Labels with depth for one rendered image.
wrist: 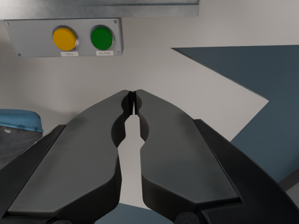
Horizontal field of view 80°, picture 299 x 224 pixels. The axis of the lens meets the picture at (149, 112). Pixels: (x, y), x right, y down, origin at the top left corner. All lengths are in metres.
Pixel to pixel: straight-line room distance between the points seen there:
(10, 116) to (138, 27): 0.33
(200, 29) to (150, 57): 0.14
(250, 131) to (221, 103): 1.46
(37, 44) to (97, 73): 0.16
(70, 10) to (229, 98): 0.47
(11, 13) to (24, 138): 0.22
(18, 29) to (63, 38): 0.08
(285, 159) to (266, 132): 0.56
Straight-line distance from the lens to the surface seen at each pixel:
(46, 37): 0.42
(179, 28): 0.49
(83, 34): 0.40
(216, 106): 0.61
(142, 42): 0.49
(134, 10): 0.38
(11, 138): 0.41
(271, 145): 2.33
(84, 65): 0.52
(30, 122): 0.41
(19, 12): 0.43
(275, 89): 1.89
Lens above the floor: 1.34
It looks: 57 degrees down
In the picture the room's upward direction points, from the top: 174 degrees clockwise
